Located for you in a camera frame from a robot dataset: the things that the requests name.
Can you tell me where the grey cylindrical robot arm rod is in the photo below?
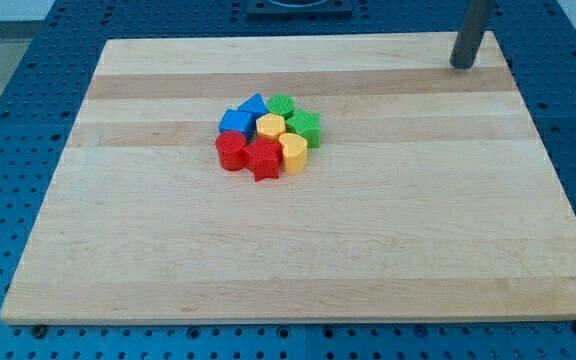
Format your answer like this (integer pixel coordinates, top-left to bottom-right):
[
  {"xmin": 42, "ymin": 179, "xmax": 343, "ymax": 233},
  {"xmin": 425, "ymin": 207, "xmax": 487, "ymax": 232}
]
[{"xmin": 449, "ymin": 0, "xmax": 495, "ymax": 70}]

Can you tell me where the yellow heart block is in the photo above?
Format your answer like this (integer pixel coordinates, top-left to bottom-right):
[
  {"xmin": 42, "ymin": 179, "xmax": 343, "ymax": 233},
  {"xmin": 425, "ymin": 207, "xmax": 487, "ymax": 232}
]
[{"xmin": 279, "ymin": 133, "xmax": 308, "ymax": 175}]

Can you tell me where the red star block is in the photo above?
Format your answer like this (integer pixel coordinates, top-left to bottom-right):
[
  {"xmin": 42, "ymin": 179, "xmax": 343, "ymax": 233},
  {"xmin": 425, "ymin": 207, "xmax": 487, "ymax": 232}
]
[{"xmin": 243, "ymin": 137, "xmax": 282, "ymax": 182}]

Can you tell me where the yellow hexagon block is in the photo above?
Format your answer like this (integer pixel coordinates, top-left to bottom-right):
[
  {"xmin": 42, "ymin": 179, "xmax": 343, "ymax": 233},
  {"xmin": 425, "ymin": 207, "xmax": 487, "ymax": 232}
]
[{"xmin": 256, "ymin": 113, "xmax": 286, "ymax": 141}]

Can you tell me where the green star block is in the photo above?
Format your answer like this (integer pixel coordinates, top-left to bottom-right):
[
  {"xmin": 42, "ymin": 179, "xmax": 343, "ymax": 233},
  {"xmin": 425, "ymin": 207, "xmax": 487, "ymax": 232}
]
[{"xmin": 286, "ymin": 109, "xmax": 321, "ymax": 148}]

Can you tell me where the red cylinder block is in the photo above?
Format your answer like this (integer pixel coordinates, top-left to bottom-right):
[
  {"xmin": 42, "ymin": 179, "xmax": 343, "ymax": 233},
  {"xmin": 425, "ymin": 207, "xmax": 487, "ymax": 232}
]
[{"xmin": 215, "ymin": 130, "xmax": 247, "ymax": 171}]

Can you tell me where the green cylinder block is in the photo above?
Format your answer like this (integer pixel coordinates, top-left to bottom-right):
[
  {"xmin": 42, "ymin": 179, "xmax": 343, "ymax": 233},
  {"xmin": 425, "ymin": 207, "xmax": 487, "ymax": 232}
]
[{"xmin": 266, "ymin": 94, "xmax": 295, "ymax": 119}]

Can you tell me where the blue cube block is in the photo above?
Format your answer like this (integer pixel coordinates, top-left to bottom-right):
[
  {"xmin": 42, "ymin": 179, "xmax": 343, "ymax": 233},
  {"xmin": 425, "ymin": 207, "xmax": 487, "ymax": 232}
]
[{"xmin": 218, "ymin": 109, "xmax": 255, "ymax": 141}]

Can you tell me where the blue triangle block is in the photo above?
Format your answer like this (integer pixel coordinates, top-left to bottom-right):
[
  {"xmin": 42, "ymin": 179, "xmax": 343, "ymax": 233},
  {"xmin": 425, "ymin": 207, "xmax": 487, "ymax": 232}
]
[{"xmin": 237, "ymin": 93, "xmax": 268, "ymax": 119}]

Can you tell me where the light wooden board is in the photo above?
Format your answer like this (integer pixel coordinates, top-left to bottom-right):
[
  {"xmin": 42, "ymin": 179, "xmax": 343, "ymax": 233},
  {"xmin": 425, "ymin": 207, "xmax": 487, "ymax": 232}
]
[{"xmin": 0, "ymin": 32, "xmax": 576, "ymax": 325}]

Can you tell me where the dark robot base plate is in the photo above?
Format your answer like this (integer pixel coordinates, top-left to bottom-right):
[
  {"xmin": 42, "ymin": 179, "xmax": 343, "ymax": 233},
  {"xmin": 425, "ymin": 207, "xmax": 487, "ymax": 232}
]
[{"xmin": 245, "ymin": 0, "xmax": 354, "ymax": 19}]

